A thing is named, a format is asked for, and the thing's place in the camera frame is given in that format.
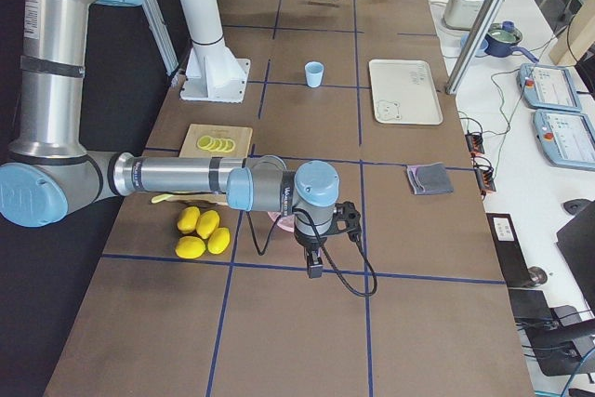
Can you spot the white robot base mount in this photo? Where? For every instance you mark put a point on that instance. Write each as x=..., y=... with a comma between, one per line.
x=212, y=73

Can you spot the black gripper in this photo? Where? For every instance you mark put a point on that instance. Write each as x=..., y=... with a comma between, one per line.
x=309, y=243

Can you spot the lower teach pendant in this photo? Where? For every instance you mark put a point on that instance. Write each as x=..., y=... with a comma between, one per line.
x=566, y=138

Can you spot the lemon slices row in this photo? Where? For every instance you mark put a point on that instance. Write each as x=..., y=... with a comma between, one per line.
x=215, y=144

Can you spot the aluminium frame post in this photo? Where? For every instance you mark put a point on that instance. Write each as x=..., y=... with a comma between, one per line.
x=478, y=31

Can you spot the cream bear serving tray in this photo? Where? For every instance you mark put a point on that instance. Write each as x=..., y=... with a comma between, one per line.
x=403, y=93

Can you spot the grey folded cloth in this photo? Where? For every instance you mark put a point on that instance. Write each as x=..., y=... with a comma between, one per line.
x=429, y=179

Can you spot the light blue plastic cup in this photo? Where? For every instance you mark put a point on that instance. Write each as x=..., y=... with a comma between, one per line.
x=314, y=73

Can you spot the upper teach pendant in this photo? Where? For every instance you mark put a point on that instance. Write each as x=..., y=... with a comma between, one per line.
x=548, y=87

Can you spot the wooden cutting board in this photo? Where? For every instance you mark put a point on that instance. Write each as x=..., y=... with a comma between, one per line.
x=242, y=137

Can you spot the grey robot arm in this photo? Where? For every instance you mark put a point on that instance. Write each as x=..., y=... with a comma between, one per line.
x=288, y=119

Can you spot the teach pendant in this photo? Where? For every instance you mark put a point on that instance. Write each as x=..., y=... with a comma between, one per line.
x=566, y=138
x=548, y=87

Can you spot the pink bowl of ice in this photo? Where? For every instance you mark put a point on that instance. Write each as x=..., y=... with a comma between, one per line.
x=285, y=223

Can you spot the yellow plastic knife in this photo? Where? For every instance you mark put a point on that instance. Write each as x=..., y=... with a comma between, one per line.
x=167, y=197

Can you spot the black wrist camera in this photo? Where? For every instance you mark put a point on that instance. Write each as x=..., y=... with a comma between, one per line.
x=348, y=220

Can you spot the blue pot with lid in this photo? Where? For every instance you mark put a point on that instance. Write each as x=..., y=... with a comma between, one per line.
x=504, y=39

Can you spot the white toaster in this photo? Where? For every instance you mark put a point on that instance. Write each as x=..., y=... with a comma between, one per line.
x=461, y=14

